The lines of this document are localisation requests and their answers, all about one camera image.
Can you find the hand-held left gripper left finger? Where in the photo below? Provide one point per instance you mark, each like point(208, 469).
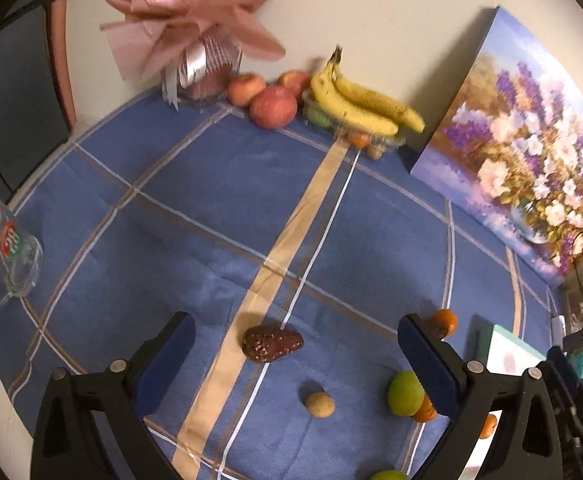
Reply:
point(169, 360)

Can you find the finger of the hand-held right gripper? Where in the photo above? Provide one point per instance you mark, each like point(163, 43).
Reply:
point(565, 367)

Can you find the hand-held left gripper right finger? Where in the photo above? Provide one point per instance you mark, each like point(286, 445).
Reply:
point(429, 370)

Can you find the green jujube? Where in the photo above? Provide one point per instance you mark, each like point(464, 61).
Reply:
point(389, 475)
point(316, 113)
point(404, 394)

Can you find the small tangerine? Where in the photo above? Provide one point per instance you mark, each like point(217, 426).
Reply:
point(489, 426)
point(426, 411)
point(359, 138)
point(446, 321)

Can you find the white tray with green rim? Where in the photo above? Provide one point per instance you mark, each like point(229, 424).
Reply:
point(506, 355)

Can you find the large brown date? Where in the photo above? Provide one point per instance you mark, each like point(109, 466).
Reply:
point(271, 344)

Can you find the small brown potato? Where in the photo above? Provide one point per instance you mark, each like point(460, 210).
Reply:
point(320, 404)

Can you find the blue checked tablecloth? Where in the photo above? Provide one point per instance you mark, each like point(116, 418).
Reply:
point(196, 220)

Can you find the clear glass mug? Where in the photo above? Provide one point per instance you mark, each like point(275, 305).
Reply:
point(16, 260)

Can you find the tan longan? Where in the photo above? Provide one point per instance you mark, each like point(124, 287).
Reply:
point(374, 152)

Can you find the clear plastic container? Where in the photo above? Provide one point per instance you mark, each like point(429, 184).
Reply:
point(391, 142)

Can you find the flower painting canvas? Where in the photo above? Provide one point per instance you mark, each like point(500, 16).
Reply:
point(521, 135)

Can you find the yellow banana bunch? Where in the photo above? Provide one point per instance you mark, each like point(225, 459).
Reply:
point(351, 110)

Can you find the red apple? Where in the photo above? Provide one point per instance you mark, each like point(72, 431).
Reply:
point(274, 106)
point(295, 81)
point(244, 89)

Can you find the pink wrapped flower bouquet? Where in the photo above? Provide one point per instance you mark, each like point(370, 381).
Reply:
point(196, 10)

